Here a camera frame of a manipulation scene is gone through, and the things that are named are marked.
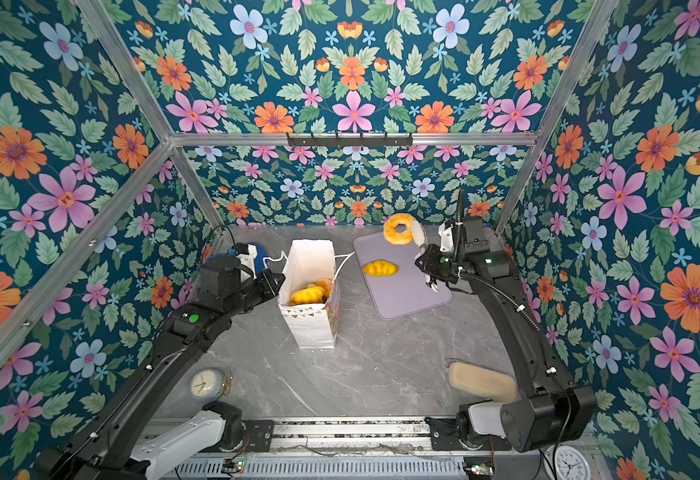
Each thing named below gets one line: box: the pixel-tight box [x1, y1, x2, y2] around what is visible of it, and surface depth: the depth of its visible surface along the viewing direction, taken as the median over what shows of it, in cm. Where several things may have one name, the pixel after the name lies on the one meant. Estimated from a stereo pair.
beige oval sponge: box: [448, 362, 519, 403], surface depth 82 cm
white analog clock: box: [555, 445, 591, 480], surface depth 68 cm
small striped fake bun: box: [291, 287, 325, 304], surface depth 80 cm
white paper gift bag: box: [278, 239, 340, 349], surface depth 81 cm
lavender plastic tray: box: [354, 232, 453, 320], surface depth 104 cm
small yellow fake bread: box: [363, 260, 399, 277], surface depth 106 cm
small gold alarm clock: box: [190, 368, 233, 402], surface depth 80 cm
